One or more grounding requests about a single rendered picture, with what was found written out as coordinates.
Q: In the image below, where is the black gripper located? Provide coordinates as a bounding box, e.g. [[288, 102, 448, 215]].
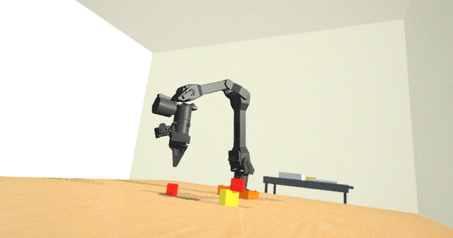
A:
[[168, 118, 190, 167]]

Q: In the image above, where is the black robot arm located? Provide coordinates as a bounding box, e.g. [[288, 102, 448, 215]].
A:
[[152, 79, 255, 190]]

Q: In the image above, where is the red cube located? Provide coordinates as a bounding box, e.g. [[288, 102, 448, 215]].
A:
[[230, 178, 245, 192], [166, 183, 178, 196]]

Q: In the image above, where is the yellow cube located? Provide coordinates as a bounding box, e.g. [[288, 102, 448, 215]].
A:
[[219, 188, 239, 206]]

